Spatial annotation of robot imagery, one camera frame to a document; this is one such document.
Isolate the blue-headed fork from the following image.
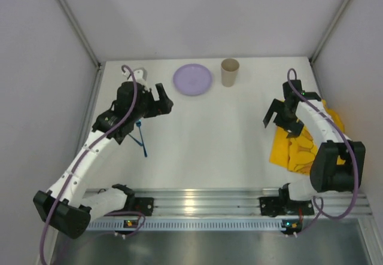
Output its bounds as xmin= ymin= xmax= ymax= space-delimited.
xmin=136 ymin=120 xmax=148 ymax=157

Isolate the yellow Pikachu placemat cloth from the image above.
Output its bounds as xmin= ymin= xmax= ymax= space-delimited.
xmin=269 ymin=97 xmax=344 ymax=175

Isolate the purple plastic plate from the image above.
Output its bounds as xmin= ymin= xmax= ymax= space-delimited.
xmin=172 ymin=63 xmax=213 ymax=96

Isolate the beige paper cup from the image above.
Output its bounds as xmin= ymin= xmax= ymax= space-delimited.
xmin=221 ymin=58 xmax=240 ymax=87

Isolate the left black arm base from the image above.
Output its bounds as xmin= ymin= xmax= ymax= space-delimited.
xmin=105 ymin=184 xmax=154 ymax=216

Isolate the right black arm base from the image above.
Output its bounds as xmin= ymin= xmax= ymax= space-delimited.
xmin=259 ymin=184 xmax=314 ymax=217

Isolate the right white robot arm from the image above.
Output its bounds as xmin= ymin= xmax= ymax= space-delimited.
xmin=263 ymin=80 xmax=366 ymax=201

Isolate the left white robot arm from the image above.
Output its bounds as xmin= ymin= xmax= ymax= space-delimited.
xmin=33 ymin=65 xmax=174 ymax=239

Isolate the blue plastic knife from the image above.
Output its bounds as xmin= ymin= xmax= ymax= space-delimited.
xmin=128 ymin=134 xmax=143 ymax=147

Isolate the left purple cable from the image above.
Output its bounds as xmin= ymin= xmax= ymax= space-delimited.
xmin=38 ymin=65 xmax=147 ymax=263

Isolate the aluminium mounting rail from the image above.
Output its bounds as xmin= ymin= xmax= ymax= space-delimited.
xmin=47 ymin=188 xmax=373 ymax=218

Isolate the perforated cable duct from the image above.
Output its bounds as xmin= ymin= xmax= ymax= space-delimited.
xmin=87 ymin=218 xmax=300 ymax=232

